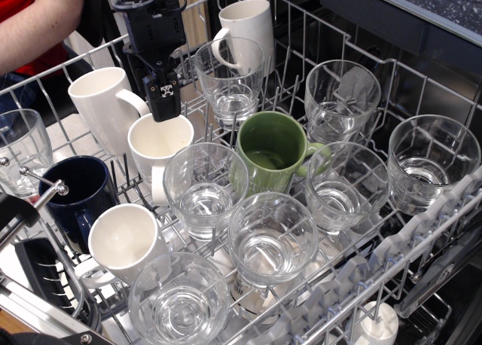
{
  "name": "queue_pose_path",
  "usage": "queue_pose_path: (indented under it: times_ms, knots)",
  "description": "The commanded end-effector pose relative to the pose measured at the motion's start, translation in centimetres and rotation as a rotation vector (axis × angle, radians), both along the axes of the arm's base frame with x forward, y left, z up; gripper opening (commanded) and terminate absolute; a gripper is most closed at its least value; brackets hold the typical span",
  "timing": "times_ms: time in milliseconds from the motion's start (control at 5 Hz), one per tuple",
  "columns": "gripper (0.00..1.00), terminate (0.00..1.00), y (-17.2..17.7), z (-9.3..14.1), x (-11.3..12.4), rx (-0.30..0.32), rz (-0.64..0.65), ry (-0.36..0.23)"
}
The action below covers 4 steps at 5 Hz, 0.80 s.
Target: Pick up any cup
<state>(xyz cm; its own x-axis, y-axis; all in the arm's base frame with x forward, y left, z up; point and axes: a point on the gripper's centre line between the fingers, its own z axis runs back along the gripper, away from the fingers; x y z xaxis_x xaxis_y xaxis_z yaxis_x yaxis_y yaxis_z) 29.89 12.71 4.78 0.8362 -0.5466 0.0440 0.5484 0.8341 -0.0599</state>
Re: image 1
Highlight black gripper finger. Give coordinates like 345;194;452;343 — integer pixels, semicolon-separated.
142;71;181;122

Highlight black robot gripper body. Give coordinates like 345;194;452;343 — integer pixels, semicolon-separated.
112;0;186;84

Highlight person forearm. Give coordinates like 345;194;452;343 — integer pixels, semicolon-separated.
1;0;84;74

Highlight white mug under gripper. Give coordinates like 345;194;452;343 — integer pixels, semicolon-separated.
127;114;194;206

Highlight tall white mug left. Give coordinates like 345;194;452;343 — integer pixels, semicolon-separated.
68;67;149;156

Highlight clear glass back centre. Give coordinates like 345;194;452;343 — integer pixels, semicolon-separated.
194;37;265;130

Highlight clear glass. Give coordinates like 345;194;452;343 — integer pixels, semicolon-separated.
129;252;229;344
305;142;389;235
227;192;318;287
388;114;481;215
163;142;249;241
304;60;381;144
1;108;53;202
194;37;265;130

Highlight white mug back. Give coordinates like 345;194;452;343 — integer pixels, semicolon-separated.
214;0;276;77

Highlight dark blue mug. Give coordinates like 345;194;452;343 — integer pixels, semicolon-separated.
38;156;120;254

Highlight green ceramic mug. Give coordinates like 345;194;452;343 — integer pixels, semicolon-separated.
235;111;331;197

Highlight red shirt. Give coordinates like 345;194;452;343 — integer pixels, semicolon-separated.
1;0;68;76

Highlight clear glass far left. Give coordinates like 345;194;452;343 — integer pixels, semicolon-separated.
1;108;53;202

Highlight white mug front left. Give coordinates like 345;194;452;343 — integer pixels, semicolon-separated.
75;203;168;289

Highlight clear glass back right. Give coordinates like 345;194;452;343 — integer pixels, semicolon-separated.
304;60;381;144

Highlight clear glass front centre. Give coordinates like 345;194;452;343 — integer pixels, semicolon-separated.
227;192;318;287

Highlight clear glass centre right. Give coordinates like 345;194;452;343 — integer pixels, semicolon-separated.
305;142;389;235

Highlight black plastic slotted part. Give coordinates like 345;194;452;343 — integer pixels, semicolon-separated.
14;237;75;314

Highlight clear glass far right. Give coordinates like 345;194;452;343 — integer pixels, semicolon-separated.
388;114;481;215

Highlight white mug lower rack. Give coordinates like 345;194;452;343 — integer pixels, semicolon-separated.
355;301;398;344

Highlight grey wire dishwasher rack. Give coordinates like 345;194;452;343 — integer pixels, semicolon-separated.
1;0;481;344

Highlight black clamp with metal handle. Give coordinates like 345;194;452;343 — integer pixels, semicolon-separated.
1;166;69;250

